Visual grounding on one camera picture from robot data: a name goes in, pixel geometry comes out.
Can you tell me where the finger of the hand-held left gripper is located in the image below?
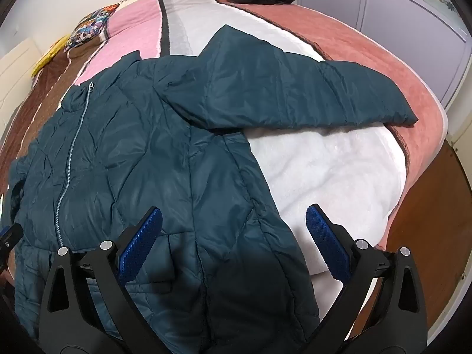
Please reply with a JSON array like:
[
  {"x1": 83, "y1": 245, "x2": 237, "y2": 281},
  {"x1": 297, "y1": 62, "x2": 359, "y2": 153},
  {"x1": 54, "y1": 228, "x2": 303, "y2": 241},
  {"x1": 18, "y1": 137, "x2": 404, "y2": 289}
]
[{"x1": 0, "y1": 224, "x2": 24, "y2": 266}]

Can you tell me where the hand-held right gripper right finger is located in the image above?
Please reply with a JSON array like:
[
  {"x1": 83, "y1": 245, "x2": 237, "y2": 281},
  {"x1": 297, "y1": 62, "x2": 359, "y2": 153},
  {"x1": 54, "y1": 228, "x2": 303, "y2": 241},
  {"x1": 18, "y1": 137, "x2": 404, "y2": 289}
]
[{"x1": 306, "y1": 204, "x2": 428, "y2": 354}]

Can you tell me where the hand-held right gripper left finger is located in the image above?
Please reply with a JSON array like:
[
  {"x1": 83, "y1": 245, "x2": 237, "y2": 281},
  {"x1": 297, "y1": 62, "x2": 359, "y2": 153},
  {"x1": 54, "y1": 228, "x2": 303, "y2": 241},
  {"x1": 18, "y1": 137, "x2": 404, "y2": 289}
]
[{"x1": 39, "y1": 206, "x2": 165, "y2": 354}]

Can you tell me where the teal quilted puffer jacket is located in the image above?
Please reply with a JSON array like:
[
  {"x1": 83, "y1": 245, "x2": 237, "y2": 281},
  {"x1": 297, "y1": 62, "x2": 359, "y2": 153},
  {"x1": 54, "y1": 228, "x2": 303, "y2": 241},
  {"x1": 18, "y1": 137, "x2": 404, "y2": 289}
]
[{"x1": 7, "y1": 25, "x2": 419, "y2": 354}]

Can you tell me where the pink white patchwork plush blanket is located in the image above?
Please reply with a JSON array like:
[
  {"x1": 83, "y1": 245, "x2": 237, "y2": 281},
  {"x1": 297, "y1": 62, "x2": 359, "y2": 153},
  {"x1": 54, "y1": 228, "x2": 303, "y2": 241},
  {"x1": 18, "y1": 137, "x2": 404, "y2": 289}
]
[{"x1": 0, "y1": 0, "x2": 408, "y2": 277}]

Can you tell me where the cream headboard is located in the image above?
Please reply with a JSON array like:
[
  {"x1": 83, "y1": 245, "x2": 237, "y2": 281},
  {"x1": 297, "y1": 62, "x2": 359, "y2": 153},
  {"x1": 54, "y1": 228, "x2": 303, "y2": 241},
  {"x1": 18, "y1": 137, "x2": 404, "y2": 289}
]
[{"x1": 0, "y1": 37, "x2": 41, "y2": 133}]

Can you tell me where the yellow cushion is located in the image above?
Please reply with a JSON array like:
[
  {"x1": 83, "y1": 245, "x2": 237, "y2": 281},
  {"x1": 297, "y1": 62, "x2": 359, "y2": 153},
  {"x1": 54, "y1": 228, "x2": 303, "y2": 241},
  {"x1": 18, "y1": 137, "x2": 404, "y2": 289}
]
[{"x1": 31, "y1": 35, "x2": 71, "y2": 76}]

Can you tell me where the salmon pink bedspread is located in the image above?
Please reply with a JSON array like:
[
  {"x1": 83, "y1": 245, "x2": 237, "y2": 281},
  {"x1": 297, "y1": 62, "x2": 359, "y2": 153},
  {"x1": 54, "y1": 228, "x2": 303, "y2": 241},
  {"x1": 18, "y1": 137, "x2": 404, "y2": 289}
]
[{"x1": 208, "y1": 0, "x2": 448, "y2": 343}]

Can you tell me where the colourful printed cushion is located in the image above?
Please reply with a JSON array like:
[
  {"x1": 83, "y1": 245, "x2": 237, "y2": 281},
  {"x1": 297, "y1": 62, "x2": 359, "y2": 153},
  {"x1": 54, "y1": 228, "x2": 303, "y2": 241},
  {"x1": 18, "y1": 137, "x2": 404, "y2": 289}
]
[{"x1": 64, "y1": 3, "x2": 120, "y2": 50}]

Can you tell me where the brown wooden bed frame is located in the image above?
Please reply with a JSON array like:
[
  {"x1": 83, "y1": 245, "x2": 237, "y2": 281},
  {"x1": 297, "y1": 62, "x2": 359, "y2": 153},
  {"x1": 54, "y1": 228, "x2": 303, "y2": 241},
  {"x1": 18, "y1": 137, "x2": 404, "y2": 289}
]
[{"x1": 363, "y1": 138, "x2": 472, "y2": 325}]

